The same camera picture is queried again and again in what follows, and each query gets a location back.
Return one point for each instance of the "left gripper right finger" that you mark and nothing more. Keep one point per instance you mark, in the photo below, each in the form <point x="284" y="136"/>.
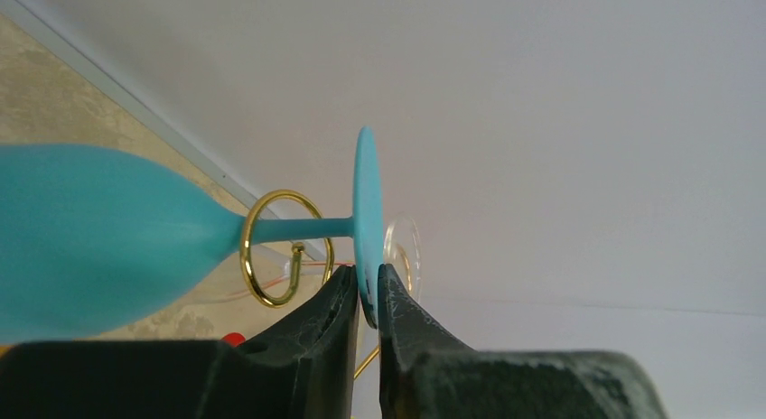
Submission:
<point x="426" y="372"/>

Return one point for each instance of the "clear wine glass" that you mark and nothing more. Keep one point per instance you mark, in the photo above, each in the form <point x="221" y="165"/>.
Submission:
<point x="402" y="249"/>

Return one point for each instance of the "red plastic wine glass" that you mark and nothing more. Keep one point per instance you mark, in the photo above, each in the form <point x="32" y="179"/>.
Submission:
<point x="234" y="339"/>

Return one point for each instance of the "gold wire wine glass rack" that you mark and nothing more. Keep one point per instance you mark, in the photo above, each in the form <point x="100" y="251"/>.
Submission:
<point x="281" y="249"/>

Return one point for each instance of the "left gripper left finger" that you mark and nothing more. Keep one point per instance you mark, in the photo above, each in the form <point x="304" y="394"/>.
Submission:
<point x="300" y="367"/>

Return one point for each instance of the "blue plastic wine glass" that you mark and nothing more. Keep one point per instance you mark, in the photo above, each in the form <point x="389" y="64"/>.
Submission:
<point x="93" y="238"/>

